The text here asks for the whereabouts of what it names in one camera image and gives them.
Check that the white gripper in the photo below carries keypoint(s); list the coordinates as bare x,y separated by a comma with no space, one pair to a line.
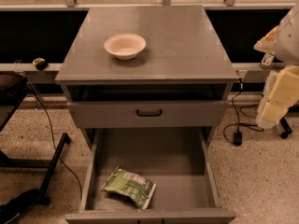
288,42

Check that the green jalapeno chip bag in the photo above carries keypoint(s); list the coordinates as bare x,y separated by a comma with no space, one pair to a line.
132,185

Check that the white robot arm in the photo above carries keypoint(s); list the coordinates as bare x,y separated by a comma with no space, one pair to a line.
287,49

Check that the grey drawer cabinet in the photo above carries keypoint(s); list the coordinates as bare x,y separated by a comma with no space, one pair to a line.
183,60

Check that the open grey middle drawer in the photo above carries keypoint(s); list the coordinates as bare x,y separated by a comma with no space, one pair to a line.
174,159

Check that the closed grey top drawer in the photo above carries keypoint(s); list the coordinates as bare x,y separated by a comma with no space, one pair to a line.
122,114

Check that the black wheeled stand leg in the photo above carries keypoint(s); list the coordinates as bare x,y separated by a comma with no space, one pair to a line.
286,128

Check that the clear bottle with label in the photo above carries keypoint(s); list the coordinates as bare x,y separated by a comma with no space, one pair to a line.
266,61

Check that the white paper bowl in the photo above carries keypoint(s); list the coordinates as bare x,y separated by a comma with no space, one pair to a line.
125,46

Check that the black tape measure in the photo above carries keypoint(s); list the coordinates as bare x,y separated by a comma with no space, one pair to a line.
40,63

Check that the black drawer handle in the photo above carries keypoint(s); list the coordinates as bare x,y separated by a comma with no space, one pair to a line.
146,114

